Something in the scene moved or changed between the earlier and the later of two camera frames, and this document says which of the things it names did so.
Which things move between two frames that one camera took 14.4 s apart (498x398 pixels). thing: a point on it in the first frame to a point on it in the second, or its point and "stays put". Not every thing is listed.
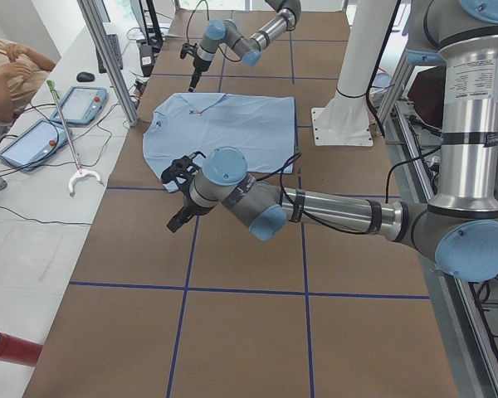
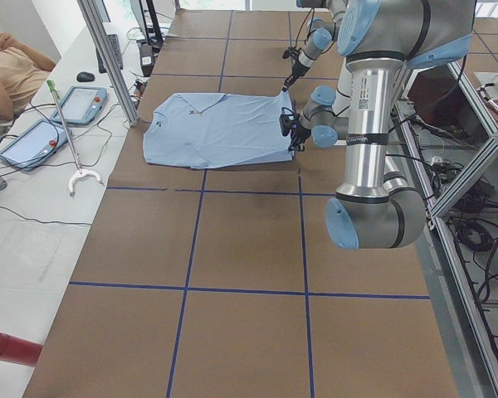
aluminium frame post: (91, 18) stays put
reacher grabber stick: (80, 175) stays put
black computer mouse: (85, 76) stays put
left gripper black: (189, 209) to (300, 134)
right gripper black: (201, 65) to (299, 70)
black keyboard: (115, 46) stays put
